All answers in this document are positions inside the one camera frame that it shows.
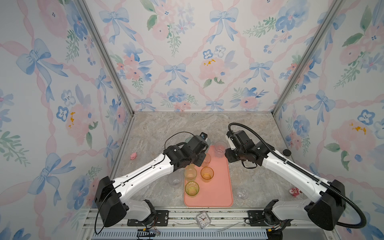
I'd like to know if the small white clock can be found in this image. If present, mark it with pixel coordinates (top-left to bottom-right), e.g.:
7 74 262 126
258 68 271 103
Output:
196 211 212 229

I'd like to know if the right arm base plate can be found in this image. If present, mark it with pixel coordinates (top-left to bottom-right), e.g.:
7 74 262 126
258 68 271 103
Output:
244 210 292 228

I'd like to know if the pink plastic tray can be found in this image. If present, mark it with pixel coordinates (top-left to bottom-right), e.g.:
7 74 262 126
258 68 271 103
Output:
184 146 234 208

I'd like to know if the orange textured cup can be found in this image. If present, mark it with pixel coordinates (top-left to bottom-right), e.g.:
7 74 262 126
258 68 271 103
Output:
202 154 212 167

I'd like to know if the aluminium rail frame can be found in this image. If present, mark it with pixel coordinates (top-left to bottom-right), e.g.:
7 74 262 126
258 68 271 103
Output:
80 206 334 240

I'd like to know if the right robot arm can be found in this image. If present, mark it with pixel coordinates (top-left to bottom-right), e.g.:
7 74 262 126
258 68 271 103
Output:
225 131 346 231

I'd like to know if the green glass cup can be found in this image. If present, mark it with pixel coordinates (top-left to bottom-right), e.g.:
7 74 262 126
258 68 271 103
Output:
185 181 200 197

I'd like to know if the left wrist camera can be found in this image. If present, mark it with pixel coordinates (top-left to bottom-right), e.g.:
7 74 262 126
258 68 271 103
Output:
200 132 208 141

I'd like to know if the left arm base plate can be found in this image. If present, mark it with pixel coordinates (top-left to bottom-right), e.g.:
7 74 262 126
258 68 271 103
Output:
127 210 170 228

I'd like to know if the black corrugated cable conduit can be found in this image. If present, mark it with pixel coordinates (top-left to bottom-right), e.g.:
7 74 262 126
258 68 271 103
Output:
227 122 367 230

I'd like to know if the red pink toy figure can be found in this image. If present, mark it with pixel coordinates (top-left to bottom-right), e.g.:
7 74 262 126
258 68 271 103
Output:
289 188 302 198

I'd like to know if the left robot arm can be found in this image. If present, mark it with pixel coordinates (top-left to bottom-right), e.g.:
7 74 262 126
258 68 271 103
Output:
95 132 209 228

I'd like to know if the yellow glass cup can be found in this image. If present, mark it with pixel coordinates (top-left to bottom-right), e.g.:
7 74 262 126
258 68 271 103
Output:
201 167 215 183

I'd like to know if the clear textured cup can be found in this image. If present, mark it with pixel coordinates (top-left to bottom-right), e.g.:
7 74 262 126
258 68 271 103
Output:
214 141 228 158

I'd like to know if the yellow-green textured cup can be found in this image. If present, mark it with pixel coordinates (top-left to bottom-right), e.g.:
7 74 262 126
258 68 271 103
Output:
186 164 196 169

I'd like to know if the small clear glass front right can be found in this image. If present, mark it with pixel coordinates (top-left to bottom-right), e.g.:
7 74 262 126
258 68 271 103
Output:
235 188 249 200

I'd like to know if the light green textured cup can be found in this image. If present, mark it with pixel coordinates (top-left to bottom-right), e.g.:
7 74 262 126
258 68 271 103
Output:
184 167 197 182

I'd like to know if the pink toy pig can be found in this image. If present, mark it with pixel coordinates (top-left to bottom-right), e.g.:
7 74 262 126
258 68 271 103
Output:
130 153 138 161

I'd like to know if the clear glass cup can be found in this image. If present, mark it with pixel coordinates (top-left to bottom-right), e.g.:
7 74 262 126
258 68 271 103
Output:
168 171 184 189

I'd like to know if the clear plastic stick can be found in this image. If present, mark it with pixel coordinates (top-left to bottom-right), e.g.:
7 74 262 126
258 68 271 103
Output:
216 222 243 233

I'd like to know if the jar with black lid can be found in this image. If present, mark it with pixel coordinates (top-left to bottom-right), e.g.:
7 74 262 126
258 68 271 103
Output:
283 149 292 157

